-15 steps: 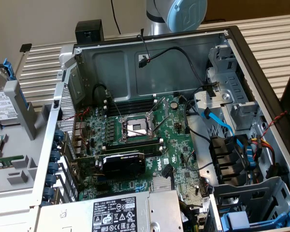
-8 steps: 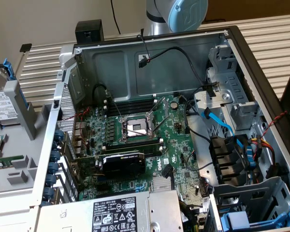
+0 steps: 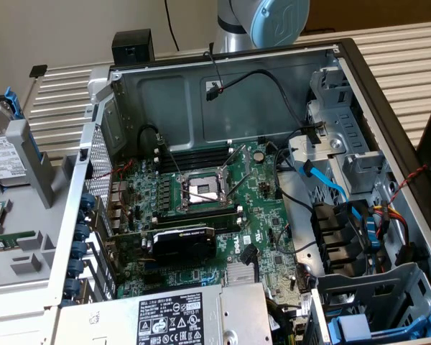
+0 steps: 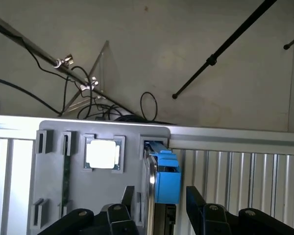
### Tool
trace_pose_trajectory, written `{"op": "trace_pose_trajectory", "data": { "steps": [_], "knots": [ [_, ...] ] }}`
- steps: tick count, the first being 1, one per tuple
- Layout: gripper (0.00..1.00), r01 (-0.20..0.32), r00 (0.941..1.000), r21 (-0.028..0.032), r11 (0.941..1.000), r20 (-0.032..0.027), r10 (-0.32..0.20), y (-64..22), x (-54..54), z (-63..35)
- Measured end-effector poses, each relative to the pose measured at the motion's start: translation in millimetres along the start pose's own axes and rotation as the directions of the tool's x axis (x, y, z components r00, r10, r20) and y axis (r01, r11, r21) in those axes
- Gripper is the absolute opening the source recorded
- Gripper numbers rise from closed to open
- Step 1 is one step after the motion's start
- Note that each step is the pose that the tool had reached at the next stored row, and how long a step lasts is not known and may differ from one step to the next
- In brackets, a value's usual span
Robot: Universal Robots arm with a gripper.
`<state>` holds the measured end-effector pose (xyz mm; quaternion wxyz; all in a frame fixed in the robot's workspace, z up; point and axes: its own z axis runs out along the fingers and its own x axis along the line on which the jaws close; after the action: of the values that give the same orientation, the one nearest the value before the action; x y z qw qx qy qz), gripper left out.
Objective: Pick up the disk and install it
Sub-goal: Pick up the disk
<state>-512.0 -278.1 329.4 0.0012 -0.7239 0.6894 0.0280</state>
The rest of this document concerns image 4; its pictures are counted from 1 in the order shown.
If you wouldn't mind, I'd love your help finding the grey plastic parts rack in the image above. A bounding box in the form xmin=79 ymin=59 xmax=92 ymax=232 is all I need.
xmin=26 ymin=119 xmax=172 ymax=235

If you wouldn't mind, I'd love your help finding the green RAM stick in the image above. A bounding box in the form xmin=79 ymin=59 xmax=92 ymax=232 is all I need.
xmin=62 ymin=136 xmax=72 ymax=212

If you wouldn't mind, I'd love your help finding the silver CPU chip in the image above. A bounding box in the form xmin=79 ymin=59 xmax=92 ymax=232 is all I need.
xmin=84 ymin=139 xmax=121 ymax=170

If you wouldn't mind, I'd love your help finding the silver pole clamp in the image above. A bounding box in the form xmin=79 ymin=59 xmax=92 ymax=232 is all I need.
xmin=78 ymin=76 xmax=100 ymax=92
xmin=51 ymin=53 xmax=75 ymax=71

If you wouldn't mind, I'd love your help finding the clear acrylic triangular panel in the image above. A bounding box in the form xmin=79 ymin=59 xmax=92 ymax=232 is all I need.
xmin=63 ymin=40 xmax=120 ymax=114

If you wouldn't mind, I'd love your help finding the black tripod leg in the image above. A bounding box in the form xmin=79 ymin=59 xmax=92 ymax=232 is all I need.
xmin=172 ymin=0 xmax=278 ymax=99
xmin=283 ymin=31 xmax=294 ymax=50

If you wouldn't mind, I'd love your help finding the silver stand pole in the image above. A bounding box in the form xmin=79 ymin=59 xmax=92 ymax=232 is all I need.
xmin=0 ymin=11 xmax=138 ymax=116

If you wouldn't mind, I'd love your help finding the black wire bundle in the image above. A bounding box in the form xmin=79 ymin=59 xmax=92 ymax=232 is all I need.
xmin=61 ymin=65 xmax=144 ymax=122

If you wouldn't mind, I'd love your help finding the small black wire loop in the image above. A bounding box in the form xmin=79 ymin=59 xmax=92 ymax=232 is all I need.
xmin=140 ymin=92 xmax=159 ymax=122

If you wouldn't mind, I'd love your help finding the thick black floor cable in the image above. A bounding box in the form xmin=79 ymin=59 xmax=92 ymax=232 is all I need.
xmin=0 ymin=76 xmax=63 ymax=116

